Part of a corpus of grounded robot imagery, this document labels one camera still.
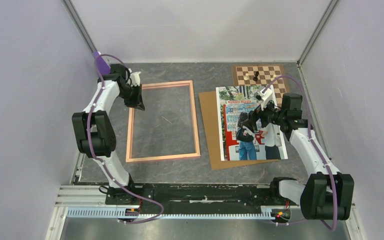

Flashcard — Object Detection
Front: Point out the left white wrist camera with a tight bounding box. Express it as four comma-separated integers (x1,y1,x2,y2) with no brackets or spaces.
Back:
127,68,141,87

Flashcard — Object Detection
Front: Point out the wooden picture frame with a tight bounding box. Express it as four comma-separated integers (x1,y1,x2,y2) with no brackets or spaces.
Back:
125,80,201,163

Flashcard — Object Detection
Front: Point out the purple plastic wedge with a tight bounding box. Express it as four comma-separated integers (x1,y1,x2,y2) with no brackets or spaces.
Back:
93,51,111,81

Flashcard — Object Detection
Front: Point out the white chess piece left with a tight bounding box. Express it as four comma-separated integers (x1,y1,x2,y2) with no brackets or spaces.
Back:
243,73,250,81

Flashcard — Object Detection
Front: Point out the black chess piece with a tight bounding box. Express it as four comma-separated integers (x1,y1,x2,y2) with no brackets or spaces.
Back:
253,71,260,82

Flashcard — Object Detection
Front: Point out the colourful printed photo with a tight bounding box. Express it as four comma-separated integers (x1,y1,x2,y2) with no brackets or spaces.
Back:
216,85,288,161

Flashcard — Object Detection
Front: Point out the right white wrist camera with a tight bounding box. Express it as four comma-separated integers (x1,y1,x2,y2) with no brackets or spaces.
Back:
254,86,274,110

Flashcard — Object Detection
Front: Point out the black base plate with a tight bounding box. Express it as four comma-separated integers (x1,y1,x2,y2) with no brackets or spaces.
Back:
98,183,297,216

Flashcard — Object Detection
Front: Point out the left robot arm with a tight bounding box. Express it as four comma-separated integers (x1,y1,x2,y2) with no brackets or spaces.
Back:
71,63,145,204

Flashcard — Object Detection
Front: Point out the aluminium rail frame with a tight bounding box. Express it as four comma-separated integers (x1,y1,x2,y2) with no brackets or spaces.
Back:
44,185,365,240

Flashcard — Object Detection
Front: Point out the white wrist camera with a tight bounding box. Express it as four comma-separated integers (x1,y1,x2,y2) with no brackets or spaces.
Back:
127,68,141,87
254,86,274,110

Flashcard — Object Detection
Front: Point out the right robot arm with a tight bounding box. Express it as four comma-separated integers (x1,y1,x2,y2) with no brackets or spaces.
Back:
245,90,355,221

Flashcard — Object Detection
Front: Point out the brown cardboard backing board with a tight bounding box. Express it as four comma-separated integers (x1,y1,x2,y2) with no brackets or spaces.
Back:
198,91,278,171

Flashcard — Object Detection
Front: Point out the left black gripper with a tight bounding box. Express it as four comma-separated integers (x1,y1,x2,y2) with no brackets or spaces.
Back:
118,83,146,111

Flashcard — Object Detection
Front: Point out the wooden chessboard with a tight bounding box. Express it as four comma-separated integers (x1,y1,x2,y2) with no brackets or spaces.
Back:
231,64,291,107

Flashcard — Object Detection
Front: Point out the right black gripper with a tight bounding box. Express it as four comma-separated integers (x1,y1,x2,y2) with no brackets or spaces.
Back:
242,97,286,133

